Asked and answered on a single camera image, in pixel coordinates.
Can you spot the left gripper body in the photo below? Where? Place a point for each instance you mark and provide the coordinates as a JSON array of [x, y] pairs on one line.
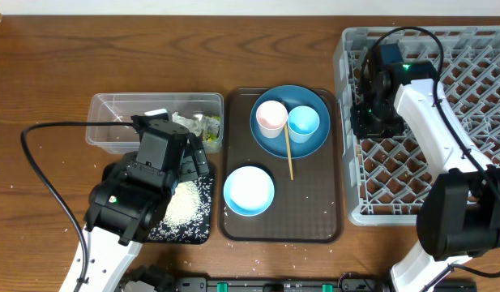
[[187, 165]]

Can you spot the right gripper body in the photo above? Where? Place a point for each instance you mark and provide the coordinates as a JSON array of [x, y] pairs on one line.
[[375, 120]]

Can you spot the white napkin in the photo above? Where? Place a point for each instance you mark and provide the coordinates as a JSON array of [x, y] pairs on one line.
[[194, 126]]

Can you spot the green white wrapper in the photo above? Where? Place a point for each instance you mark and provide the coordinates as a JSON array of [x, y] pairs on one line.
[[210, 127]]

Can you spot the white rice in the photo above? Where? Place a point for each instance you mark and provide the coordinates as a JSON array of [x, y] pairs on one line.
[[183, 206]]

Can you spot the light blue bowl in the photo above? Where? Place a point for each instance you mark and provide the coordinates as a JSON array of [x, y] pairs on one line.
[[248, 191]]

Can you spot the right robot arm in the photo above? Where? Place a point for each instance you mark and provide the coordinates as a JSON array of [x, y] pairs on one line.
[[460, 217]]

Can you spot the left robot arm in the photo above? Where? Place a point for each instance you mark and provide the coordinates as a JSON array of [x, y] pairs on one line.
[[101, 262]]

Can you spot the grey plastic dishwasher rack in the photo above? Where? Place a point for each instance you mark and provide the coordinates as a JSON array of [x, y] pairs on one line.
[[386, 181]]

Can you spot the clear plastic bin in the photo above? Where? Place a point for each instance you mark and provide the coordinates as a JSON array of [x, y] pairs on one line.
[[120, 107]]

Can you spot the black plastic tray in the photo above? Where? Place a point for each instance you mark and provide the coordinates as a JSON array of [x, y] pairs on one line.
[[201, 231]]

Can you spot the light blue cup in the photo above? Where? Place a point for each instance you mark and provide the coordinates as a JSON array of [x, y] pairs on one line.
[[303, 122]]

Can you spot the dark blue plate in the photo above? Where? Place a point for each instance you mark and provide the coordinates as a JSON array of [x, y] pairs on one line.
[[292, 96]]

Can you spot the left wooden chopstick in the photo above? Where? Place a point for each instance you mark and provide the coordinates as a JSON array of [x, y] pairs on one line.
[[288, 151]]

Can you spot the pink cup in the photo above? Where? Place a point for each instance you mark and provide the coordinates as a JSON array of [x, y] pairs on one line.
[[271, 117]]

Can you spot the brown serving tray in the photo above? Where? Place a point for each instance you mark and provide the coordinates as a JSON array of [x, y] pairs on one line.
[[307, 206]]

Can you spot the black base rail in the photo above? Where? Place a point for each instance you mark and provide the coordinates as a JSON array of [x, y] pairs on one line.
[[151, 279]]

